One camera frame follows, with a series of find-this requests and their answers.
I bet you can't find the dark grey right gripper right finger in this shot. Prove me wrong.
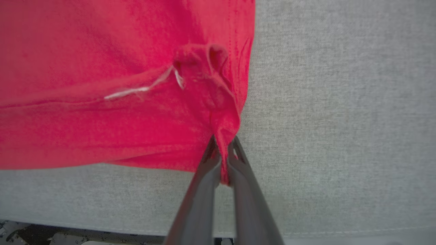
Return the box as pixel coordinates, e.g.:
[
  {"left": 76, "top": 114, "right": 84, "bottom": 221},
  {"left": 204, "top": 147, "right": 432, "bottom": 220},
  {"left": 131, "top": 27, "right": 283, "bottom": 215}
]
[{"left": 227, "top": 135, "right": 285, "bottom": 245}]

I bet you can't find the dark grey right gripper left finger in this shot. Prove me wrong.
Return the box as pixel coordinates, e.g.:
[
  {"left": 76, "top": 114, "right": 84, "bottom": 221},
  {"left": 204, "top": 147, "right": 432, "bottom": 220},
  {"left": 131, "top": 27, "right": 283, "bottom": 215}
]
[{"left": 163, "top": 135, "right": 222, "bottom": 245}]

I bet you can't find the red and white jersey shirt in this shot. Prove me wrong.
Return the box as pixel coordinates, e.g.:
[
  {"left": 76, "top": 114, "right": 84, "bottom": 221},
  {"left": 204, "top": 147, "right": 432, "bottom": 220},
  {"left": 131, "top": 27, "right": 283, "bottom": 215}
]
[{"left": 0, "top": 0, "right": 256, "bottom": 186}]

